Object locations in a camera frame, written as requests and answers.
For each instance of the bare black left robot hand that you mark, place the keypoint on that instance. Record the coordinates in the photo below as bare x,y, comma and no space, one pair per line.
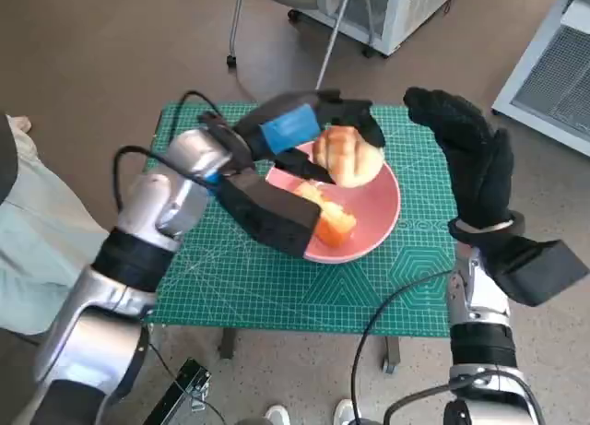
276,116

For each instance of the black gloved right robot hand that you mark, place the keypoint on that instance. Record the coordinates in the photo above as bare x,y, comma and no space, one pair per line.
479,167

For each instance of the round toy bread bun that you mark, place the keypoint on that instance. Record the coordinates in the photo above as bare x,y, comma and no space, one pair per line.
350,162

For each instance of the pink bowl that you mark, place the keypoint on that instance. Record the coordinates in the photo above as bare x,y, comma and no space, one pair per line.
373,213

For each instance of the long braided toy bread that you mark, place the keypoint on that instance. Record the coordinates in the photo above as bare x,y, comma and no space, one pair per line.
336,227

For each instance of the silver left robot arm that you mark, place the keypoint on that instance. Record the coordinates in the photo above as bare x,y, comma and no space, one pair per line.
152,204

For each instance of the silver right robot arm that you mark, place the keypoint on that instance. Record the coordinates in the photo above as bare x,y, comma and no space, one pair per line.
481,346

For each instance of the white unit with grille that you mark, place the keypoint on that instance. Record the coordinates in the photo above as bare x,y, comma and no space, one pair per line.
553,84

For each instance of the white cabinet with mesh panel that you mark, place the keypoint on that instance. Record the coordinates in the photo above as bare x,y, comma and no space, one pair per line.
415,10

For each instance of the green cutting mat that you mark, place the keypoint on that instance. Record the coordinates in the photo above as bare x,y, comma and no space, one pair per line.
258,296

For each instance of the dark table leg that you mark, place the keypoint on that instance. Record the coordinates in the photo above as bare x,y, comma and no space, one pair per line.
228,344
392,353

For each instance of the person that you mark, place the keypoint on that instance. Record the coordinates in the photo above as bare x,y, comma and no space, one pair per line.
37,240

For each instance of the white shoe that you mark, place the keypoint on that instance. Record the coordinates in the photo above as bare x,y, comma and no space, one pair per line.
277,416
346,413

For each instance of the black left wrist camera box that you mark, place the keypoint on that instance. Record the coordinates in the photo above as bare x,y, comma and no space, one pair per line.
272,217

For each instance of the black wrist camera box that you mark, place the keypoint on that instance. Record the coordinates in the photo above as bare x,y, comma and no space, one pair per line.
539,268
272,217

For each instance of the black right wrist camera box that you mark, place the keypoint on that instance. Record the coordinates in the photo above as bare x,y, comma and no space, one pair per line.
539,268

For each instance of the black metal frame device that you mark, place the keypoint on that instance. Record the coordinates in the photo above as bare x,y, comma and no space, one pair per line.
184,381

